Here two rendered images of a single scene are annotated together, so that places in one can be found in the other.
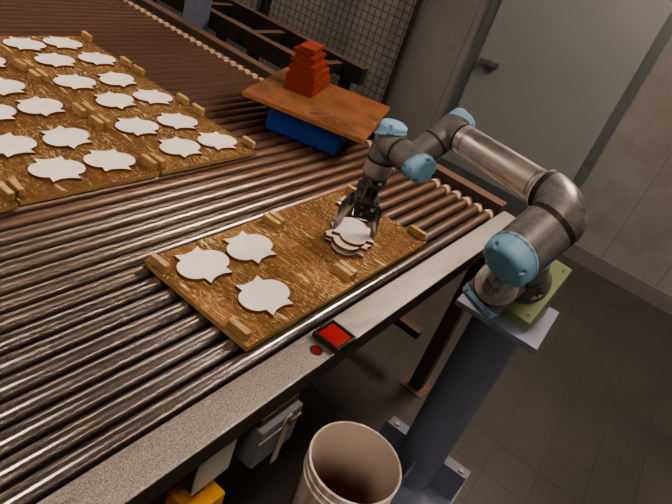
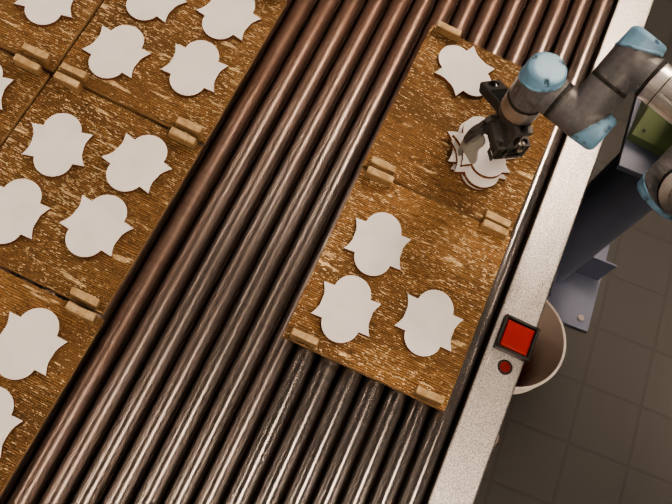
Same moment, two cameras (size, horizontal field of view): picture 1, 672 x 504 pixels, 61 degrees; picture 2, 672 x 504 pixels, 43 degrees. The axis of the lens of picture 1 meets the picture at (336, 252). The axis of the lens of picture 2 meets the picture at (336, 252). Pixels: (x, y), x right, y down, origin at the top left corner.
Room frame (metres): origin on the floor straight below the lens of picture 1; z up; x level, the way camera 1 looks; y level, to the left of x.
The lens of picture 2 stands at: (0.65, 0.58, 2.56)
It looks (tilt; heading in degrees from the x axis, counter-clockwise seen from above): 68 degrees down; 335
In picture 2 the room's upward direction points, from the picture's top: 23 degrees clockwise
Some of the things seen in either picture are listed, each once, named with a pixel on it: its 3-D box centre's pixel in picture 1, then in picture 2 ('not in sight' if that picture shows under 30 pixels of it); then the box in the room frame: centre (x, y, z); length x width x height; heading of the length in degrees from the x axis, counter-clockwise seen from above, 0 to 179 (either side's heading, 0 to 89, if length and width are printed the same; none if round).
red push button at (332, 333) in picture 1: (334, 336); (516, 338); (1.05, -0.06, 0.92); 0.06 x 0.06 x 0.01; 63
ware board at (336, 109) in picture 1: (321, 101); not in sight; (2.30, 0.26, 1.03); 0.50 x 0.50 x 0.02; 84
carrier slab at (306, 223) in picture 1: (348, 231); (468, 126); (1.54, -0.02, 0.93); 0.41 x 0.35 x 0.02; 152
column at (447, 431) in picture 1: (454, 398); (603, 210); (1.55, -0.57, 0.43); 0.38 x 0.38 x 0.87; 66
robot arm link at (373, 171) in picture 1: (378, 168); (523, 104); (1.44, -0.03, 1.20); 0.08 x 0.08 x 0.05
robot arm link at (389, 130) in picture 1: (388, 142); (538, 83); (1.44, -0.03, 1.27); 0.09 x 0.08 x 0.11; 46
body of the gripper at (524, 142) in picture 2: (368, 195); (509, 128); (1.44, -0.03, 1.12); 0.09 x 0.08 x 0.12; 8
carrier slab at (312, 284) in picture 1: (255, 274); (401, 284); (1.17, 0.17, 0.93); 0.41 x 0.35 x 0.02; 153
